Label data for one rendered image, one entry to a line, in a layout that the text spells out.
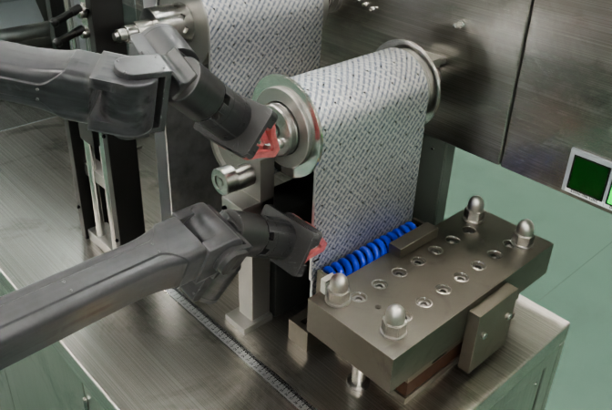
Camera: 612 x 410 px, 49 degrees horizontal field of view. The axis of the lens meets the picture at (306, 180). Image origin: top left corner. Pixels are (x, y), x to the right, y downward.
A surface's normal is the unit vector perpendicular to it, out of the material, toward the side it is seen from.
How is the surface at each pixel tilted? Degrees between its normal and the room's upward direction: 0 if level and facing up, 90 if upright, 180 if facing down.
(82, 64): 17
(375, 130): 90
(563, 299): 0
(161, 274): 107
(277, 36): 92
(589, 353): 0
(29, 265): 0
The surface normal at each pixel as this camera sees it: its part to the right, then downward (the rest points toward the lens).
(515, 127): -0.73, 0.32
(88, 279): 0.38, -0.73
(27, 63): 0.18, -0.73
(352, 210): 0.68, 0.39
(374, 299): 0.04, -0.87
